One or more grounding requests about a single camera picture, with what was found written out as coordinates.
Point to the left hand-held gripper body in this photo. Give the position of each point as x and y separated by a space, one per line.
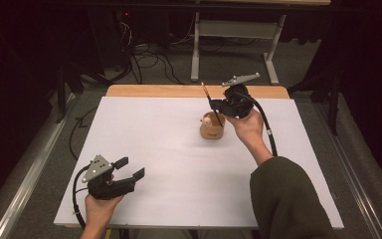
107 189

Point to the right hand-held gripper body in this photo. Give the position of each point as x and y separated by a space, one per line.
237 103

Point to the black pen with copper end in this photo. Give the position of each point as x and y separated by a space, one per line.
206 91

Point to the round wooden pen holder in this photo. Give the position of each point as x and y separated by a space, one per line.
212 132

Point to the person's left hand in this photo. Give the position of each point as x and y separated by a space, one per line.
99 210

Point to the person's right hand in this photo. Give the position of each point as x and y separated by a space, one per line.
250 129

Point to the white table board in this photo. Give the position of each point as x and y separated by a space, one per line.
165 146

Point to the wooden table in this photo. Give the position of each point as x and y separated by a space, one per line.
165 91

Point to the black stand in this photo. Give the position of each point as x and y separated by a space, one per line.
60 96
334 99

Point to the dark computer case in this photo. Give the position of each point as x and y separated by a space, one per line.
112 36

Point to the white metal desk frame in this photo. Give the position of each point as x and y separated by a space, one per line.
235 29

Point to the metal floor rail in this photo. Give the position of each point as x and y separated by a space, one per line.
30 179
354 179

